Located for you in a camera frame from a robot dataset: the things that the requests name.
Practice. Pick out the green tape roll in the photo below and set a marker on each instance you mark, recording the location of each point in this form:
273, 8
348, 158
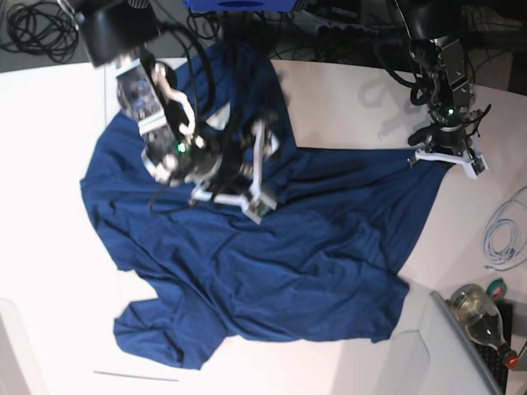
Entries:
497, 289

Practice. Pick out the dark blue t-shirt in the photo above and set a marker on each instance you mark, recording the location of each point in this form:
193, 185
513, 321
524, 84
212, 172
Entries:
323, 267

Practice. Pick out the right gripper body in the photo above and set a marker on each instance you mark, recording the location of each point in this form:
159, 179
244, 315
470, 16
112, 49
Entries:
237, 168

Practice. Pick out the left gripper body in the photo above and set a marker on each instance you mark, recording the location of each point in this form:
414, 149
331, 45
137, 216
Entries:
441, 135

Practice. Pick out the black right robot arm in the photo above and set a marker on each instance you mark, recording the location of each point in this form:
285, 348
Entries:
168, 121

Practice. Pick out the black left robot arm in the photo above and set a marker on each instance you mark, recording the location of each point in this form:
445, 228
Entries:
430, 35

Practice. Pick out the blue box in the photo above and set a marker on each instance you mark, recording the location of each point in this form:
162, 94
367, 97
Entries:
241, 5

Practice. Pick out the clear plastic bottle red cap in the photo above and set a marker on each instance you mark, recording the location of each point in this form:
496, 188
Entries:
481, 319

